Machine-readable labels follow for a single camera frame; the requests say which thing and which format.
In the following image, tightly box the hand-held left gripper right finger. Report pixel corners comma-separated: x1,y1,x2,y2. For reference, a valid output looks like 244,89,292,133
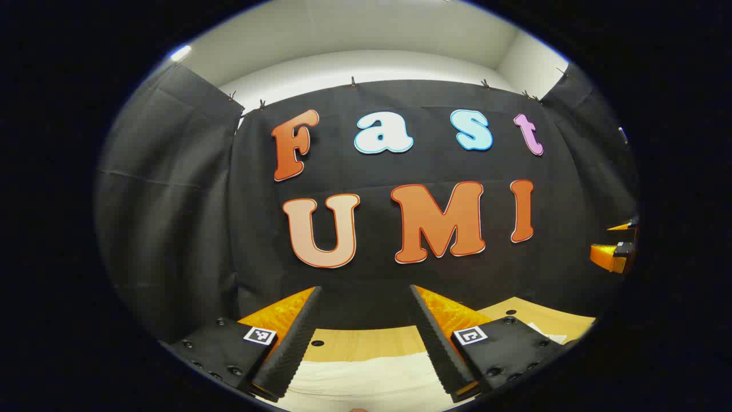
408,284,567,404

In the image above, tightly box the black backdrop cloth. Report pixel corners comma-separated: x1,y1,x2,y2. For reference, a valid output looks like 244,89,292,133
94,60,640,344

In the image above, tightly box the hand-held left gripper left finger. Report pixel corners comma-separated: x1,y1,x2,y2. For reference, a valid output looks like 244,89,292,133
162,286,324,403

